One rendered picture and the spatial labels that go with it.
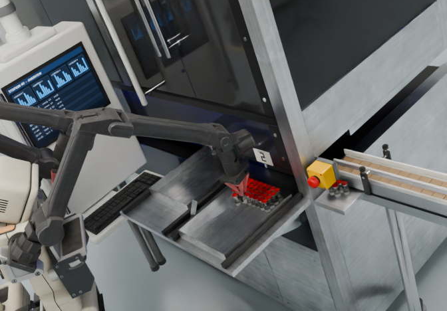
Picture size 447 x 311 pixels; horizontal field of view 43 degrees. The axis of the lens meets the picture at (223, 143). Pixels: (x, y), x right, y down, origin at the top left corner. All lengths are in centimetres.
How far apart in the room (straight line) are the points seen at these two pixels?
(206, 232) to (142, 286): 139
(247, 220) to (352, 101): 57
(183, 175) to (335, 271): 73
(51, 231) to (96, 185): 91
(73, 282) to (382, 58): 136
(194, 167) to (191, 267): 103
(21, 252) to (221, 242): 65
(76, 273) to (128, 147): 87
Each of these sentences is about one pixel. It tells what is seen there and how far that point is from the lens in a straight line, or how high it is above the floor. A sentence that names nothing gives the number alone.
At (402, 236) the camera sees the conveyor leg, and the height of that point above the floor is 66.
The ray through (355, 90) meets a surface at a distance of 211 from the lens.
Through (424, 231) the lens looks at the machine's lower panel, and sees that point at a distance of 276.
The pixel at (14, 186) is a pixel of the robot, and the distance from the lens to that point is 190.
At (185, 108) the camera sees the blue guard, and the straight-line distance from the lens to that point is 232.
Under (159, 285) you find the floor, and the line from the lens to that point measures 335.
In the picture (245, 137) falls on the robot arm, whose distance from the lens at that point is 189.
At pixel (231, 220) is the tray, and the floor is 88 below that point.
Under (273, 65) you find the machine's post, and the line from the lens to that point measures 178.
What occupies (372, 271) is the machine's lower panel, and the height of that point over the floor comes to 35.
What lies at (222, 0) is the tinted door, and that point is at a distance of 181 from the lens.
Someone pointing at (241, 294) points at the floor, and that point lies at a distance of 308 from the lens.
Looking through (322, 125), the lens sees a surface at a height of 111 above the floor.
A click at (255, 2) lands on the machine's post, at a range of 171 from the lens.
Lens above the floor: 212
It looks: 29 degrees down
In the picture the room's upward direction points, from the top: 21 degrees counter-clockwise
